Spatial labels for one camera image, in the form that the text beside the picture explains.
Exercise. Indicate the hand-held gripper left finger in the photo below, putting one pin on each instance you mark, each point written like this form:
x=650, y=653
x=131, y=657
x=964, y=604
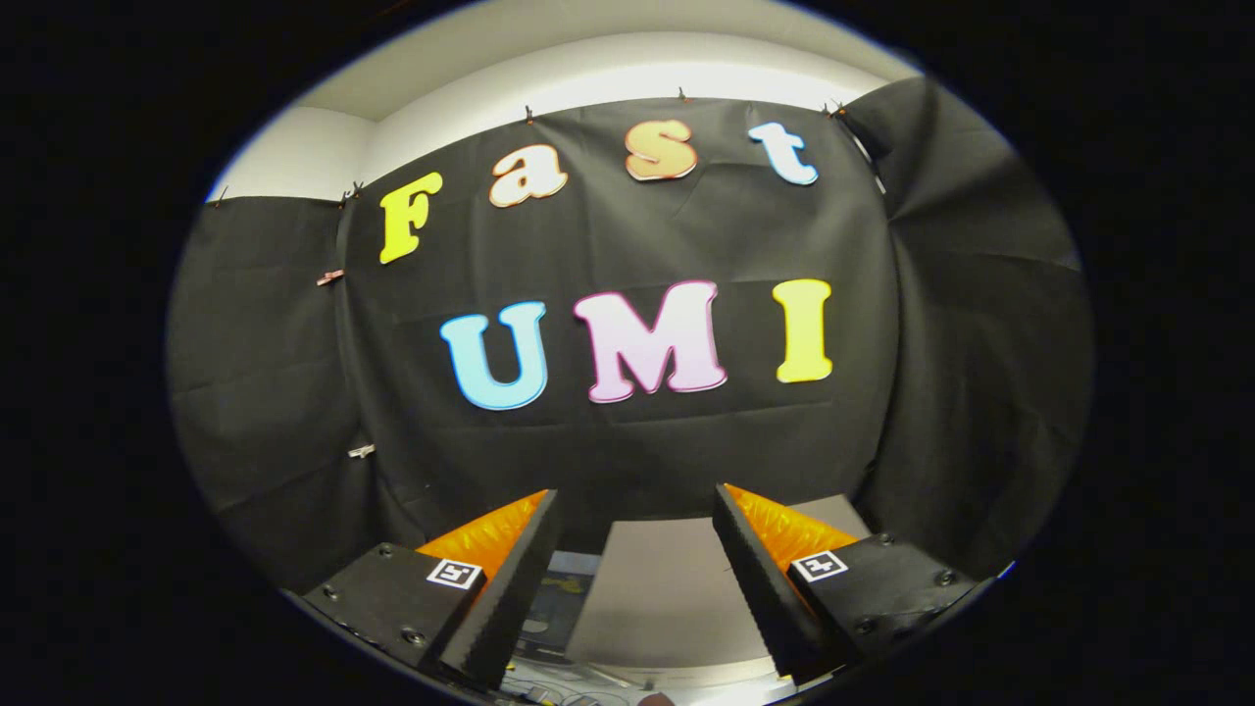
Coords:
x=515, y=588

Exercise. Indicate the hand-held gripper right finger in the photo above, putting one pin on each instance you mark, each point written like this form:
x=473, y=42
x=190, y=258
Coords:
x=760, y=588

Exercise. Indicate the small silver washing machine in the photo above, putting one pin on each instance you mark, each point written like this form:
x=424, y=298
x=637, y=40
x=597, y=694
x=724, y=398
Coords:
x=534, y=642

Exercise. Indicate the black backdrop cloth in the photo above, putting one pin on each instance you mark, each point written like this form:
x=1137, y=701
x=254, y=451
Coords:
x=637, y=441

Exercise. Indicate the small white clip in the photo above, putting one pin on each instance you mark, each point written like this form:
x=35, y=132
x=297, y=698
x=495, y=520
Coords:
x=361, y=451

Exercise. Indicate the small reddish clip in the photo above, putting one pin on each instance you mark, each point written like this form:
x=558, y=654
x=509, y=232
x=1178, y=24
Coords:
x=330, y=277

